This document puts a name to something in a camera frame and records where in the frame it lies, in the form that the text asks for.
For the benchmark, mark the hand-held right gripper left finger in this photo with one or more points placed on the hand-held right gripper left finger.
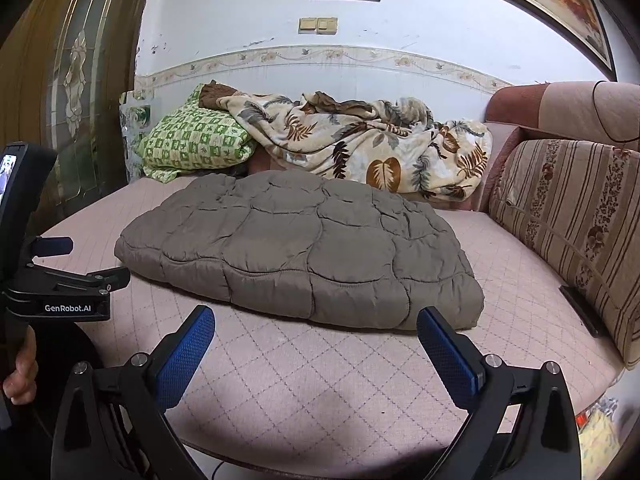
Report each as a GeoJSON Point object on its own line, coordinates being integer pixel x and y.
{"type": "Point", "coordinates": [187, 355]}

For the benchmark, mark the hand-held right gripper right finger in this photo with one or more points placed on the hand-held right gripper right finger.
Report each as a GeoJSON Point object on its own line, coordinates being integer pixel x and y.
{"type": "Point", "coordinates": [450, 360]}

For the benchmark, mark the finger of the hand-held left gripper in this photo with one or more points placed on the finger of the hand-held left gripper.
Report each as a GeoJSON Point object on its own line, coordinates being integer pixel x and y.
{"type": "Point", "coordinates": [112, 278]}
{"type": "Point", "coordinates": [52, 246]}

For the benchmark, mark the olive padded jacket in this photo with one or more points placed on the olive padded jacket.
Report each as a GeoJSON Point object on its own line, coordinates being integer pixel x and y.
{"type": "Point", "coordinates": [300, 250]}

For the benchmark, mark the person's left hand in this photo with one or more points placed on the person's left hand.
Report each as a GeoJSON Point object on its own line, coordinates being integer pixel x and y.
{"type": "Point", "coordinates": [25, 380]}

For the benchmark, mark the pink quilted sofa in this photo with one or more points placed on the pink quilted sofa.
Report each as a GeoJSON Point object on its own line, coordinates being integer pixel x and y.
{"type": "Point", "coordinates": [310, 390]}

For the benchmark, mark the wooden door with glass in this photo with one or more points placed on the wooden door with glass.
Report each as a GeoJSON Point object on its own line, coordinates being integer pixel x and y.
{"type": "Point", "coordinates": [75, 85]}

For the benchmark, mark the black phone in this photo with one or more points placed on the black phone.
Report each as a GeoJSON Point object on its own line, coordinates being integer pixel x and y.
{"type": "Point", "coordinates": [582, 310]}

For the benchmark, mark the clear plastic bag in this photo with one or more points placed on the clear plastic bag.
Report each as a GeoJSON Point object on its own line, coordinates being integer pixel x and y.
{"type": "Point", "coordinates": [132, 120]}

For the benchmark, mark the green patterned pillow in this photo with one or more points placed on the green patterned pillow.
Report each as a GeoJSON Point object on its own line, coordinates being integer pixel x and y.
{"type": "Point", "coordinates": [195, 140]}

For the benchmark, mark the colourful printed bag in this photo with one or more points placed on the colourful printed bag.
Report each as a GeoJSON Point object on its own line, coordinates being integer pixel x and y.
{"type": "Point", "coordinates": [600, 430]}

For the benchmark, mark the striped floral cushion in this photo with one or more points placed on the striped floral cushion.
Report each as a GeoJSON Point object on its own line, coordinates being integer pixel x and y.
{"type": "Point", "coordinates": [565, 210]}

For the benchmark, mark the brown cloth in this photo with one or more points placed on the brown cloth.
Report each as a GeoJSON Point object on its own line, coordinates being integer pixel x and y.
{"type": "Point", "coordinates": [215, 95]}

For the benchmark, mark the leaf print blanket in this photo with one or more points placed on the leaf print blanket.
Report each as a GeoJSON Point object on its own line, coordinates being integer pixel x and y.
{"type": "Point", "coordinates": [350, 150]}

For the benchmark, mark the large framed painting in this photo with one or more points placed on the large framed painting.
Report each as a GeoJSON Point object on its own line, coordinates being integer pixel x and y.
{"type": "Point", "coordinates": [565, 0]}

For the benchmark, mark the beige wall switch plate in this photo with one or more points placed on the beige wall switch plate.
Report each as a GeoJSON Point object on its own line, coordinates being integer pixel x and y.
{"type": "Point", "coordinates": [318, 25]}

